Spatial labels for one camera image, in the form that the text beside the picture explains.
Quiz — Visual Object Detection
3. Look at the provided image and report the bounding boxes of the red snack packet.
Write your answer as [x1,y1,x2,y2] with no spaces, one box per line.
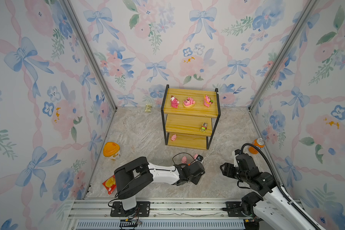
[103,175,117,195]

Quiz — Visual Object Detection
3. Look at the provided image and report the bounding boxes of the orange lidded plastic jar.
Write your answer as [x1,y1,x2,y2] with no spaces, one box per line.
[103,142,121,161]

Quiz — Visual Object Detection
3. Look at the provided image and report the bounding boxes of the pink figure toy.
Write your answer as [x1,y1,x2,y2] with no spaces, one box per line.
[171,95,180,108]

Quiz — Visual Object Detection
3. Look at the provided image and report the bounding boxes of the pink yellow doll toy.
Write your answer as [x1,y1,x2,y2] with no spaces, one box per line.
[204,95,213,108]

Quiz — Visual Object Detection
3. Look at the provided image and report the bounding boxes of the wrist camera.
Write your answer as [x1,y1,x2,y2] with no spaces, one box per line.
[232,149,241,167]
[196,155,204,162]

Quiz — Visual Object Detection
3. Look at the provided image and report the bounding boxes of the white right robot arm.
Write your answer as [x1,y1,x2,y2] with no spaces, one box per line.
[220,153,324,230]

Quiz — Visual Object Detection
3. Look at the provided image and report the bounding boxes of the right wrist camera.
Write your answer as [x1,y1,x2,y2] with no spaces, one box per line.
[232,149,241,167]

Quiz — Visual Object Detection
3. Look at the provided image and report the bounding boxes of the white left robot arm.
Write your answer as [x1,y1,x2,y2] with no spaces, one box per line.
[114,154,205,211]

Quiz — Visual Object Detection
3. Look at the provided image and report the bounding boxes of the wooden shelf with black frame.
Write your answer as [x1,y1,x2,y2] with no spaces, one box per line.
[161,85,221,150]

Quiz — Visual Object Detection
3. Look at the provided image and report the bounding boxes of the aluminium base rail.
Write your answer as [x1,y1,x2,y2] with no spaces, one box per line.
[64,198,271,230]

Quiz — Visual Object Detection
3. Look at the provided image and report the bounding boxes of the black cable conduit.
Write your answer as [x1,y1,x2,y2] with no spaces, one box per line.
[241,143,323,230]

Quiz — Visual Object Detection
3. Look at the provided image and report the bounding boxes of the pink pig toy on shelf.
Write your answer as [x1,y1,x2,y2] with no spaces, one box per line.
[171,134,177,141]

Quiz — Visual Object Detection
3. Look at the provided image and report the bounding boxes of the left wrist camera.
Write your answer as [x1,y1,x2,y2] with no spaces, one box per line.
[196,155,204,162]

